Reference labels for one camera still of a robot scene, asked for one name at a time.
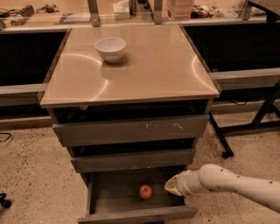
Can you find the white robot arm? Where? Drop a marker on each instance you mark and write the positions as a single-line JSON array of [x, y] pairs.
[[211, 178]]

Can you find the red apple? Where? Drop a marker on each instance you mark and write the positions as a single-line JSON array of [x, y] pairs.
[[145, 191]]

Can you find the pink stacked trays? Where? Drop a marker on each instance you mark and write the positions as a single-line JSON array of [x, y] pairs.
[[179, 9]]

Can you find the grey middle drawer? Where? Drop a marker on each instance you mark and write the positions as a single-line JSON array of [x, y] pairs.
[[132, 161]]

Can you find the black table leg with caster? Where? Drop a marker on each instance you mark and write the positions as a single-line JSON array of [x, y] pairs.
[[227, 153]]

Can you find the grey drawer cabinet with counter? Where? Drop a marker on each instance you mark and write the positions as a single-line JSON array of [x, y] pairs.
[[159, 75]]

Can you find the grey metal post right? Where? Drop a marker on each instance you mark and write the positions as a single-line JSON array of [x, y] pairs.
[[157, 12]]

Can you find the black object on floor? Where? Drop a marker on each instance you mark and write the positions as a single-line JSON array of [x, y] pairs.
[[3, 201]]

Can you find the black coiled tool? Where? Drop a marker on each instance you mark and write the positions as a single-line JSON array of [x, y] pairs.
[[22, 16]]

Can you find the grey metal post left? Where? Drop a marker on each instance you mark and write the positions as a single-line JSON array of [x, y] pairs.
[[94, 13]]

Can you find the white ceramic bowl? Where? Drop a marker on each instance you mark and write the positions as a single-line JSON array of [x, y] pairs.
[[110, 49]]

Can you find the grey metal post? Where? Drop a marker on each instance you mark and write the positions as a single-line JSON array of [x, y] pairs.
[[157, 12], [94, 13]]

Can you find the grey open bottom drawer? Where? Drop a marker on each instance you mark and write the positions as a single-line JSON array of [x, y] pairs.
[[113, 198]]

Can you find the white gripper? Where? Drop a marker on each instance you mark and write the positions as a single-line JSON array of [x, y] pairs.
[[182, 183]]

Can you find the grey top drawer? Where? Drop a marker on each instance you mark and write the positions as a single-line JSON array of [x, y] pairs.
[[130, 131]]

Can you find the white tissue box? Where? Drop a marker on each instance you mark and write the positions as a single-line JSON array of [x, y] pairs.
[[122, 10]]

